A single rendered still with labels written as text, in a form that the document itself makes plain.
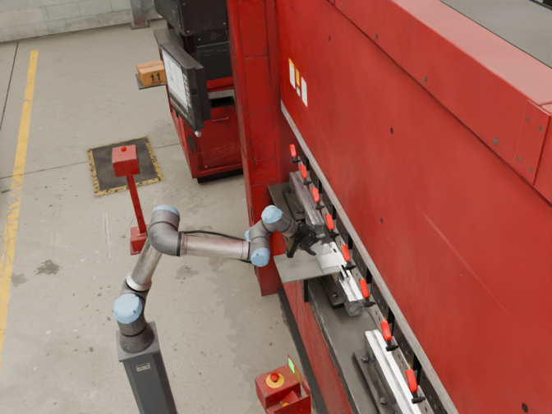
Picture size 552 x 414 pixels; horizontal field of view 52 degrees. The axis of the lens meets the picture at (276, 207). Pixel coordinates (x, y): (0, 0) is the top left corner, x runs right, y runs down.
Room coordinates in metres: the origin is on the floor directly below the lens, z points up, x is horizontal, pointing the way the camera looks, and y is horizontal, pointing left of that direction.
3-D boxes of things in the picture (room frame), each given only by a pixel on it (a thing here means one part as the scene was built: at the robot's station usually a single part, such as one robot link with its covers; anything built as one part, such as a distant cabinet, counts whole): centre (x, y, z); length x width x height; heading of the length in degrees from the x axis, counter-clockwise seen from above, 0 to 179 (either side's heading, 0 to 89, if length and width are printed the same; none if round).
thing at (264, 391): (1.43, 0.03, 0.75); 0.20 x 0.16 x 0.18; 22
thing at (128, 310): (1.75, 0.66, 0.94); 0.13 x 0.12 x 0.14; 1
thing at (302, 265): (1.92, -0.12, 1.00); 0.26 x 0.18 x 0.01; 101
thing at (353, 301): (1.89, -0.27, 0.92); 0.39 x 0.06 x 0.10; 11
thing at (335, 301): (1.90, -0.21, 0.89); 0.30 x 0.05 x 0.03; 11
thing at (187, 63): (3.02, 0.45, 1.42); 0.45 x 0.12 x 0.36; 25
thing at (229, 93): (3.17, 0.24, 1.18); 0.40 x 0.24 x 0.07; 11
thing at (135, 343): (1.75, 0.66, 0.82); 0.15 x 0.15 x 0.10
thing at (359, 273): (1.58, -0.33, 1.26); 0.15 x 0.09 x 0.17; 11
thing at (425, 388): (0.99, -0.44, 1.26); 0.15 x 0.09 x 0.17; 11
